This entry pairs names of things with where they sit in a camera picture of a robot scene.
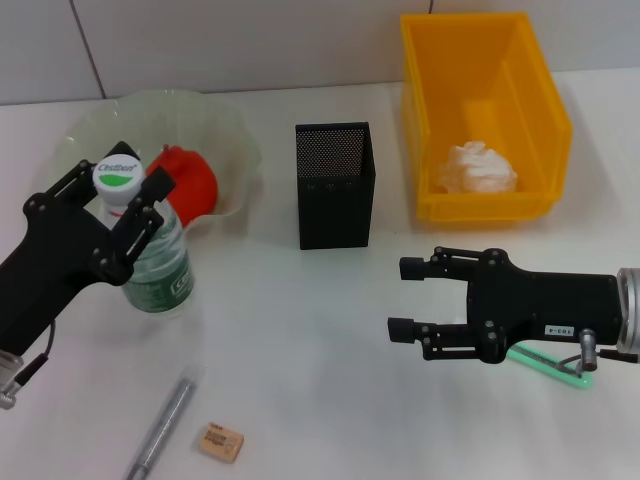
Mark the white paper ball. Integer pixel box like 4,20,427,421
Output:
433,139,520,195

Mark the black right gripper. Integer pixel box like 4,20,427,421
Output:
387,246,627,365

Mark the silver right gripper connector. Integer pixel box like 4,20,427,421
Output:
578,328,600,374

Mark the yellow plastic bin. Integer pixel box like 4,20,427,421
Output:
399,12,574,224

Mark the beige eraser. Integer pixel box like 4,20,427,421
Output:
196,421,245,464

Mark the pale green glass fruit plate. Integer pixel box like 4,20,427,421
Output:
52,88,264,232

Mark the dark right gripper cable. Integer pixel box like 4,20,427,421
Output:
559,348,640,377

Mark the black mesh pen holder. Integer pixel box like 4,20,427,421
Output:
294,121,376,250

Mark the silver metal pen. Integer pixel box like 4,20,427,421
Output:
124,377,195,480

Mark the mint green utility knife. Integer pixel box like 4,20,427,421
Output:
507,343,596,395

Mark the clear green-label water bottle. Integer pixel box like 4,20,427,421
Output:
92,157,196,316

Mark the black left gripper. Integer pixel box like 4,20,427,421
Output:
0,141,177,355

